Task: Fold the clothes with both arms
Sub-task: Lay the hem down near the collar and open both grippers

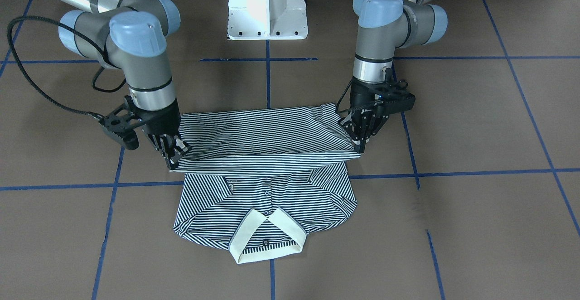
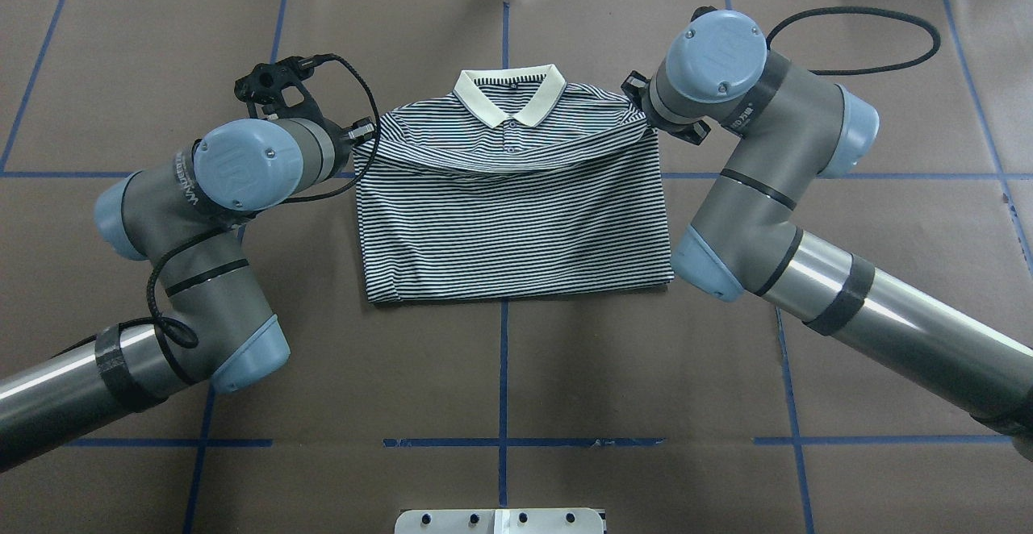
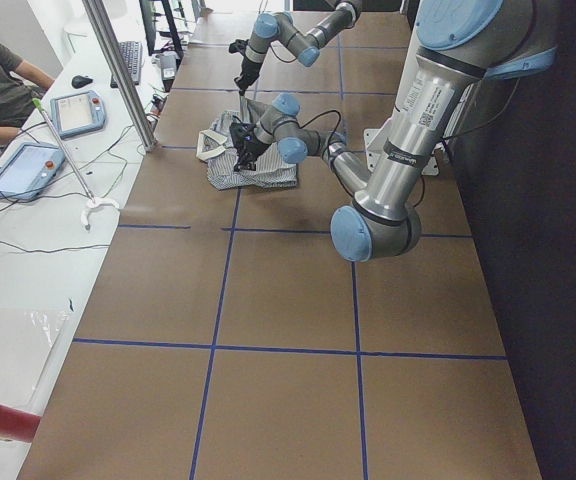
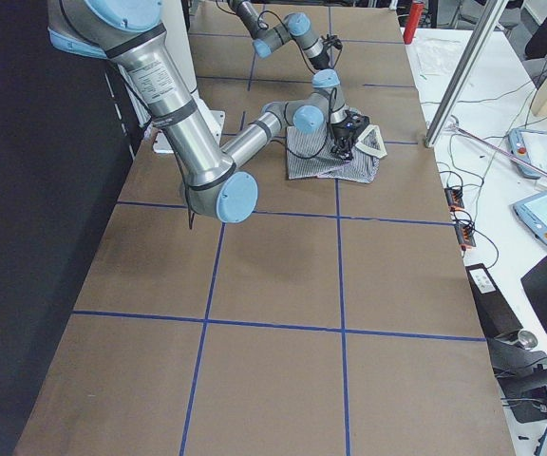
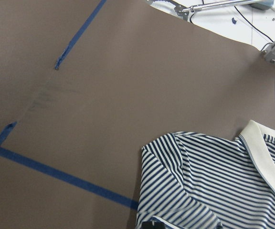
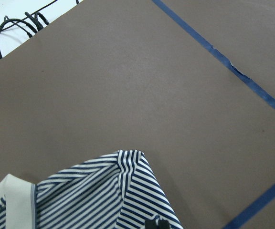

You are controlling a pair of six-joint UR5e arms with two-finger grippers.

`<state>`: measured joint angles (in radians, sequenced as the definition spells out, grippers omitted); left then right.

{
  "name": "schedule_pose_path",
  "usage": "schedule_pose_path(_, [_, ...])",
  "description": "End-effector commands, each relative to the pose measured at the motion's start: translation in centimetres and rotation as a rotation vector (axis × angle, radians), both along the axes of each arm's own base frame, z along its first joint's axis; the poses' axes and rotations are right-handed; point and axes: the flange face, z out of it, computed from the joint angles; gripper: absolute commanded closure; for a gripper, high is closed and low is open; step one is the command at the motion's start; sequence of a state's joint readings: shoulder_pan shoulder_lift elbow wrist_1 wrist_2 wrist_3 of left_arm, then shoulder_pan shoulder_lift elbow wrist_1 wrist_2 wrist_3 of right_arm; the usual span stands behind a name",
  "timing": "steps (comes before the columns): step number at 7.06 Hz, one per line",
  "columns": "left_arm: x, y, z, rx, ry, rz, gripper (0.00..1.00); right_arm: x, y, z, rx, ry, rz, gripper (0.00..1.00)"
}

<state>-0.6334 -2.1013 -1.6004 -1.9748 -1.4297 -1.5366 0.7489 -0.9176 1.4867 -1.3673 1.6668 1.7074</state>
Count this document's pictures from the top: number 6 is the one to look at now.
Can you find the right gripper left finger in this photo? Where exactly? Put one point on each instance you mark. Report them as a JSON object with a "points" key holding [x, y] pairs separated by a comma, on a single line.
{"points": [[150, 224]]}

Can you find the navy white striped polo shirt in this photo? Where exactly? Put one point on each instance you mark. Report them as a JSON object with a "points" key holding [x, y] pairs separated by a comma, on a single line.
{"points": [[114, 191]]}

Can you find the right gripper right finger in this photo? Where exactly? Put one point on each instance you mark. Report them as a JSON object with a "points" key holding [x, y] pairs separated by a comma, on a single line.
{"points": [[163, 224]]}

